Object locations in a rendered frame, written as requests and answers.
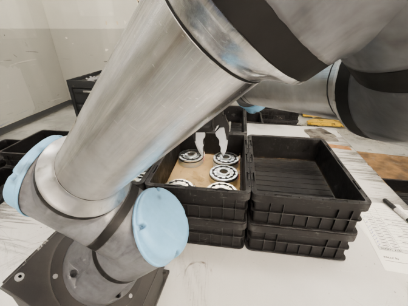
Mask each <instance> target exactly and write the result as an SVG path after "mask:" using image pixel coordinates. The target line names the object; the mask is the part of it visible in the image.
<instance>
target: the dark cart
mask: <svg viewBox="0 0 408 306"><path fill-rule="evenodd" d="M101 72H102V70H99V71H96V72H92V73H88V74H85V75H82V76H78V77H75V78H71V79H69V80H66V82H67V86H68V88H69V92H70V97H71V99H72V103H73V107H74V110H75V114H76V117H77V116H78V114H79V113H80V111H81V109H82V107H83V105H84V104H85V102H86V100H87V98H88V96H89V94H90V92H91V90H92V88H93V87H94V85H95V83H96V81H88V80H86V78H88V77H89V76H91V77H93V76H98V75H100V73H101Z"/></svg>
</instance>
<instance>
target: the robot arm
mask: <svg viewBox="0 0 408 306"><path fill-rule="evenodd" d="M235 101H237V103H238V105H239V106H240V107H242V108H244V109H245V110H246V111H247V112H248V113H251V114H255V113H256V112H260V111H261V110H262V109H264V108H265V107H269V108H272V109H279V110H283V111H289V112H295V113H299V114H305V115H312V116H315V117H322V118H328V119H332V120H338V121H340V122H341V123H342V125H343V126H344V127H345V128H346V129H347V130H348V131H350V132H351V133H353V134H355V135H358V136H360V137H364V138H369V139H372V140H376V141H381V142H385V143H390V144H393V145H399V146H406V147H408V0H140V1H139V3H138V5H137V7H136V8H135V10H134V12H133V14H132V16H131V18H130V20H129V22H128V23H127V25H126V27H125V29H124V31H123V33H122V34H121V36H120V39H119V40H118V42H117V44H116V46H115V48H114V49H113V51H112V53H111V55H110V57H109V59H108V61H107V63H106V64H105V66H104V68H103V70H102V72H101V73H100V76H99V77H98V79H97V81H96V83H95V85H94V87H93V88H92V90H91V92H90V94H89V96H88V98H87V100H86V102H85V104H84V105H83V107H82V109H81V111H80V113H79V114H78V116H77V118H76V120H75V122H74V124H73V126H72V128H71V129H70V131H69V133H68V135H67V136H64V137H63V136H62V135H52V136H49V137H47V138H45V139H43V140H42V141H40V142H39V143H38V144H36V145H35V146H34V147H33V148H31V150H29V152H28V153H26V155H25V156H23V158H22V159H21V160H20V161H19V162H18V164H17V165H16V166H15V167H14V169H13V174H12V175H10V176H9V177H8V179H7V181H6V183H5V185H4V189H3V198H4V200H5V202H6V203H7V204H8V205H10V206H11V207H13V208H14V209H16V210H17V212H19V213H20V214H22V215H23V216H26V217H31V218H33V219H35V220H37V221H39V222H41V223H42V224H44V225H46V226H48V227H50V228H52V229H53V230H55V231H57V232H59V233H61V234H63V235H65V236H67V237H69V238H71V239H73V240H74V241H73V242H72V244H71V245H70V247H69V248H68V250H67V252H66V255H65V256H64V260H63V279H64V283H65V286H66V288H67V290H68V292H69V293H70V294H71V295H72V297H73V298H74V299H76V300H77V301H78V302H80V303H82V304H84V305H87V306H106V305H109V304H111V303H113V302H115V301H117V300H119V299H121V298H122V297H123V296H124V295H126V294H127V293H128V292H129V291H130V289H131V288H132V287H133V285H134V284H135V282H136V281H137V279H138V278H140V277H142V276H144V275H145V274H148V273H150V272H152V271H153V270H155V269H157V268H159V267H163V266H165V265H167V264H168V263H170V262H171V260H173V259H175V258H176V257H177V256H179V255H180V254H181V253H182V251H183V250H184V248H185V246H186V243H187V241H188V235H189V226H188V219H187V217H186V215H185V210H184V209H183V207H182V204H181V203H180V202H179V200H178V199H177V198H176V196H175V195H173V194H172V193H171V192H169V191H168V190H166V189H164V188H148V189H145V190H142V189H140V188H139V187H137V186H136V185H134V184H133V183H132V182H131V181H132V180H133V179H135V178H136V177H137V176H139V175H140V174H141V173H142V172H144V171H145V170H147V169H148V168H149V167H150V166H152V165H153V164H154V163H155V162H157V161H158V160H160V159H161V158H162V157H163V156H165V155H166V154H167V153H168V152H170V151H171V150H173V149H174V148H175V147H176V146H178V145H179V144H180V143H181V142H183V141H184V140H186V139H187V138H188V137H189V136H191V135H192V136H193V139H194V141H195V144H196V146H197V149H198V151H199V152H200V154H201V156H204V147H203V146H204V143H205V142H204V140H203V139H204V138H205V135H206V132H212V131H213V127H214V128H216V127H217V126H218V125H219V127H218V128H217V129H216V137H217V138H218V139H219V146H220V152H221V154H222V155H223V156H224V154H225V152H226V149H227V144H228V136H229V130H230V126H229V122H228V120H227V119H226V115H225V114H223V110H224V109H226V108H227V107H228V106H230V105H231V104H232V103H234V102H235Z"/></svg>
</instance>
